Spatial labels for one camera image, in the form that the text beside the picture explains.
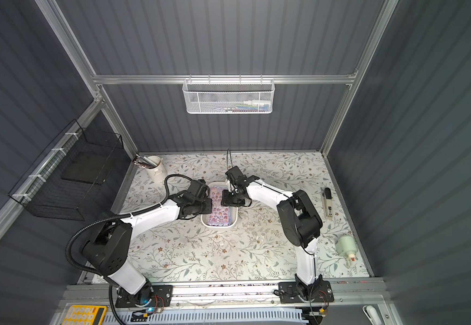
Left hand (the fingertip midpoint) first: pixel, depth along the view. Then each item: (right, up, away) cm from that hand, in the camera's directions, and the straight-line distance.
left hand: (212, 207), depth 90 cm
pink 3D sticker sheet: (+4, -3, -1) cm, 5 cm away
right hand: (+6, +2, +2) cm, 7 cm away
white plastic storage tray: (+10, -3, +4) cm, 11 cm away
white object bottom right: (+58, -33, -23) cm, 71 cm away
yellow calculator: (-42, -34, -21) cm, 58 cm away
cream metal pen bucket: (-29, +15, +12) cm, 35 cm away
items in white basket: (+17, +47, +2) cm, 50 cm away
